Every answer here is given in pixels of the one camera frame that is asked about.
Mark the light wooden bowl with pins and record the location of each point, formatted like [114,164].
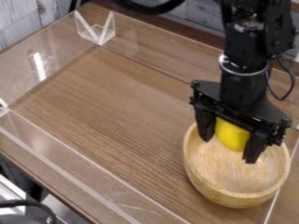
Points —
[225,179]

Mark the clear acrylic corner bracket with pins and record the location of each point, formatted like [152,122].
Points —
[100,34]

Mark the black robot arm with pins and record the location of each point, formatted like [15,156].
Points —
[260,33]

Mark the clear acrylic enclosure walls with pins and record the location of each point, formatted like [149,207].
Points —
[96,118]

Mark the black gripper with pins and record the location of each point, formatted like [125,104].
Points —
[238,100]

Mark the yellow lemon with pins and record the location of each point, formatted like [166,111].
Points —
[232,135]

